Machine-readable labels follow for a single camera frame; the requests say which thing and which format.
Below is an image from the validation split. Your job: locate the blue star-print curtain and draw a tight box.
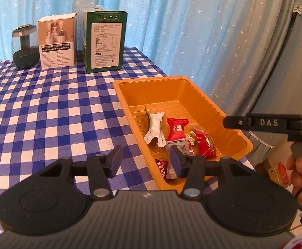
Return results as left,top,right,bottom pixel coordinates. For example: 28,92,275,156
0,0,300,115

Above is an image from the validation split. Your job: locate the grey lace-trim curtain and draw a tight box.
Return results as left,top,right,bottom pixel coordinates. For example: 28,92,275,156
244,0,302,169

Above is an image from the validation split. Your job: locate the blue white checkered tablecloth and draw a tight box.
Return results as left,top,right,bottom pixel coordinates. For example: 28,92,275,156
0,46,256,239

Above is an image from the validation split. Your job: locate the orange plastic tray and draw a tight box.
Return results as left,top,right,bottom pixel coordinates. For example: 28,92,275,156
113,76,253,194

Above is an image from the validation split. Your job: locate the white product box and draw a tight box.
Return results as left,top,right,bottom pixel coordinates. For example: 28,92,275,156
38,13,78,70

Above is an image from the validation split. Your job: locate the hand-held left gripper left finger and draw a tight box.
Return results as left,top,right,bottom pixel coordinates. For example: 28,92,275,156
34,145,124,200

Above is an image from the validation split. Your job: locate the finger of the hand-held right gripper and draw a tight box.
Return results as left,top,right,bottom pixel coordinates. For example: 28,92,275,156
223,114,288,136

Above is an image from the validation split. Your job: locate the yellow green candy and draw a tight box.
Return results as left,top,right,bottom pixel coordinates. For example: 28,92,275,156
185,123,206,146

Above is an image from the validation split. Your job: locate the green carton box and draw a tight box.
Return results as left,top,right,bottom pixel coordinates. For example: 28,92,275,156
78,5,129,73

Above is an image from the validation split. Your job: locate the red square snack packet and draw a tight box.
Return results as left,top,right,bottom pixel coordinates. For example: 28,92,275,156
155,159,168,178
165,117,189,147

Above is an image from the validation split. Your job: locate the cardboard box with red print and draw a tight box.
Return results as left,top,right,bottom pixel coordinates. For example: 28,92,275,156
267,158,295,187

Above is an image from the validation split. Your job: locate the green white snack packet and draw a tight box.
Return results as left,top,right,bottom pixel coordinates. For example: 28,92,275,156
144,105,166,148

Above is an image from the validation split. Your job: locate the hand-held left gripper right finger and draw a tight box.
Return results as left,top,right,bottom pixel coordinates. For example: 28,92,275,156
169,145,260,200

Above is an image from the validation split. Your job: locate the red twisted-wrapper candy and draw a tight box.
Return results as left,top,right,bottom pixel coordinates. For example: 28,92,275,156
192,131,219,159

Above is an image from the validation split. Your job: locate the red patterned clothing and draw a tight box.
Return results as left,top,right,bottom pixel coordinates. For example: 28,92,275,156
281,232,302,249

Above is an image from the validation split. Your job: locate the dark green glass humidifier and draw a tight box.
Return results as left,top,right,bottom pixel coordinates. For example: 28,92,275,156
12,24,40,70

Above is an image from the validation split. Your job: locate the clear snack packet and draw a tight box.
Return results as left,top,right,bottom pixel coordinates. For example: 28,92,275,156
166,145,194,180

